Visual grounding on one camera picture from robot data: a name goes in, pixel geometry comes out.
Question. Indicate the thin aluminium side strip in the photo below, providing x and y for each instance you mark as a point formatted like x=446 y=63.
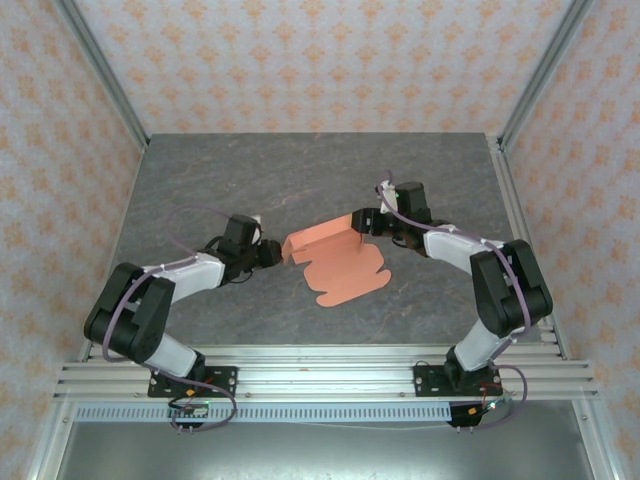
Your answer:
x=132 y=200

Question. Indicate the aluminium frame post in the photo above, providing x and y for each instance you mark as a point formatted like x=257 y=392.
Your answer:
x=545 y=70
x=104 y=70

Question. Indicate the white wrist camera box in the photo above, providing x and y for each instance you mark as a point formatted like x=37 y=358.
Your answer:
x=387 y=197
x=257 y=232

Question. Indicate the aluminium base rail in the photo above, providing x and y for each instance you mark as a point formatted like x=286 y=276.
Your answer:
x=325 y=380

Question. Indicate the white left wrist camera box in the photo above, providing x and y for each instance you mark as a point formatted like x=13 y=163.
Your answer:
x=257 y=232

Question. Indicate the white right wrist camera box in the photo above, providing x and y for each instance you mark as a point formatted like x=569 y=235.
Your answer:
x=387 y=197

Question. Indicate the orange paper box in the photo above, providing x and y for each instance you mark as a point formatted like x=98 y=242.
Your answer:
x=345 y=280

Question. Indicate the wide aluminium side rail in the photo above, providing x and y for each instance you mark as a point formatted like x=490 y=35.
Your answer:
x=512 y=200

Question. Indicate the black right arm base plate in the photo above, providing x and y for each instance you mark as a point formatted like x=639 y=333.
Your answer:
x=427 y=380

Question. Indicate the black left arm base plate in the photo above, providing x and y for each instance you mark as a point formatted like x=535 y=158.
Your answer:
x=222 y=380

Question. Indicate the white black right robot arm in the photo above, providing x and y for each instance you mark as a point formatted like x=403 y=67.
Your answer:
x=505 y=290

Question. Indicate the aluminium frame leg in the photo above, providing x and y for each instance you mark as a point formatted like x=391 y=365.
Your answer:
x=50 y=445
x=595 y=440

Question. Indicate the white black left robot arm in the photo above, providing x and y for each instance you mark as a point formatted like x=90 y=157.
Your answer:
x=130 y=310

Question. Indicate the grey metal sheet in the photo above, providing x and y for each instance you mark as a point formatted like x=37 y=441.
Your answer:
x=325 y=455

